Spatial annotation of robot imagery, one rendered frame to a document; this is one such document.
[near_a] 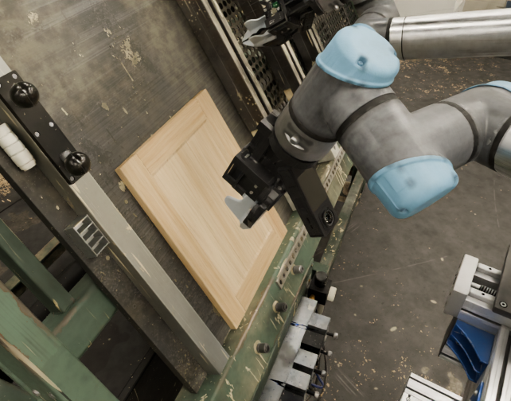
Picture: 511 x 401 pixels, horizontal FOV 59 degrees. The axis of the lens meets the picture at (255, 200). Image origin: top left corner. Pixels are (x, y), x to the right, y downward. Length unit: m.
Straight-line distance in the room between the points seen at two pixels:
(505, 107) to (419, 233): 2.28
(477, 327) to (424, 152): 0.85
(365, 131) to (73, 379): 0.60
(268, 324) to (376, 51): 0.86
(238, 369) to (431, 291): 1.57
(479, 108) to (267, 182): 0.26
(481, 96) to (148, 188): 0.67
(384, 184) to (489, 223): 2.58
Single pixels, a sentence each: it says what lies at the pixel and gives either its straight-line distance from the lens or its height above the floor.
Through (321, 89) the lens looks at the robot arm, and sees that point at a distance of 0.48.
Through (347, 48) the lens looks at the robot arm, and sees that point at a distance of 0.46.
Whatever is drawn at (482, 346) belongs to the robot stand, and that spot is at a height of 0.90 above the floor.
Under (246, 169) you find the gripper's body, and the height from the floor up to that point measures 1.49.
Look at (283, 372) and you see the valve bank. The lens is 1.27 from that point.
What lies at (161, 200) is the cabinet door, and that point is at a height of 1.21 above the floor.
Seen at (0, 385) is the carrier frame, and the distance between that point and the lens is 1.35.
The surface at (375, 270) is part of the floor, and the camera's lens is 2.52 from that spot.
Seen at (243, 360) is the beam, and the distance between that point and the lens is 1.13.
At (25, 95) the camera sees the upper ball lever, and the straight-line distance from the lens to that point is 0.72.
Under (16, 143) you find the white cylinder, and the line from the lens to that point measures 0.84.
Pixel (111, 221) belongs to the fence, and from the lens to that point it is 0.89.
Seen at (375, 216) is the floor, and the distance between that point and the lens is 2.82.
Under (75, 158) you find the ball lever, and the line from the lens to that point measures 0.73.
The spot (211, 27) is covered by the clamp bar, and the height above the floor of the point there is 1.43.
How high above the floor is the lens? 1.85
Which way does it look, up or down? 41 degrees down
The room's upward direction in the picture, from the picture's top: straight up
